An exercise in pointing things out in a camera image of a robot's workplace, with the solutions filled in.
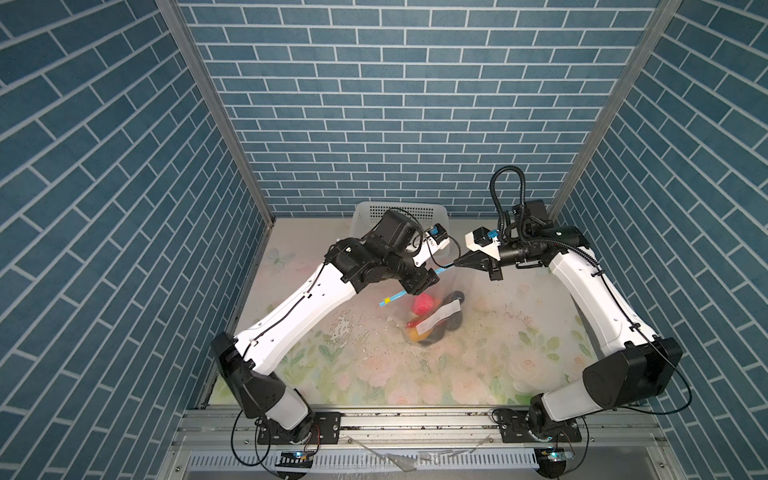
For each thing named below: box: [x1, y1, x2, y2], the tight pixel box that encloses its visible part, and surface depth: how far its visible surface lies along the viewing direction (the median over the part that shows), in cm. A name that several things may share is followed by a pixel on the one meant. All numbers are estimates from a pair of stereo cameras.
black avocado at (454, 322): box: [444, 291, 465, 331], surface depth 86 cm
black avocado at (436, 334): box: [418, 323, 446, 346], surface depth 85 cm
